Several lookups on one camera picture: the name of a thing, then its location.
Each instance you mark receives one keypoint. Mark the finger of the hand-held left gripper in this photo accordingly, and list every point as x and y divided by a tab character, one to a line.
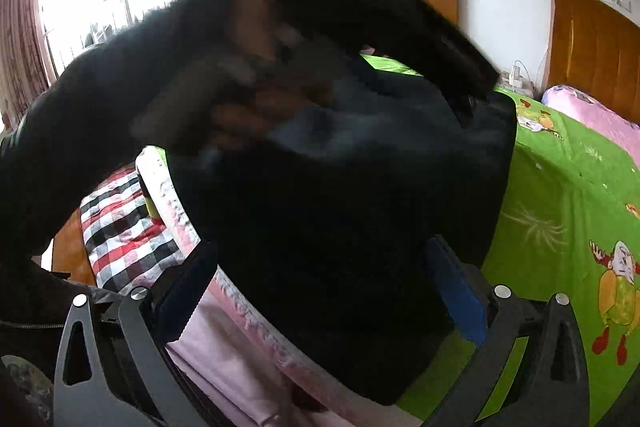
465	67

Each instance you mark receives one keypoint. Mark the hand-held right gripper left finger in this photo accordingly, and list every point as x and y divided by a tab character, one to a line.
185	302

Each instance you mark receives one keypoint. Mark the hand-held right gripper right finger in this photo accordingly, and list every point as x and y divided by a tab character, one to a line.
460	297

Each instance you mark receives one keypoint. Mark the black pants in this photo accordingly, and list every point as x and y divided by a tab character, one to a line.
325	232

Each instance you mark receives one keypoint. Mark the person's left forearm black sleeve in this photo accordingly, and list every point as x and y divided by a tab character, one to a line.
115	107

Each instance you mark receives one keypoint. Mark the person's left hand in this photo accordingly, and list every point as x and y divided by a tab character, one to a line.
270	107

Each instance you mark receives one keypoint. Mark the red black checked blanket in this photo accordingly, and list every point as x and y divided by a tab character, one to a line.
125	232

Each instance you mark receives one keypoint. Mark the green printed bed sheet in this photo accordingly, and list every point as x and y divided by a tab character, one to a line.
550	207

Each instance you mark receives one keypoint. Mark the tall wooden headboard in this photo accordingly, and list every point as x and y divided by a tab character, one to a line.
595	42

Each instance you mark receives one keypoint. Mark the pink floral pillow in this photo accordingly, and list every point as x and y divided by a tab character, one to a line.
595	112

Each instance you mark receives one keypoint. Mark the person's dark jacket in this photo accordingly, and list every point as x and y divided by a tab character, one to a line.
30	307

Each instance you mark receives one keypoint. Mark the grey round object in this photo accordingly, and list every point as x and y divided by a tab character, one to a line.
22	387

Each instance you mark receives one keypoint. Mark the pink floral curtain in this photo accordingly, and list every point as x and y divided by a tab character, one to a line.
22	47

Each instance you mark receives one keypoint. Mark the wooden bed frame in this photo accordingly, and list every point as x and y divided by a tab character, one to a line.
70	252

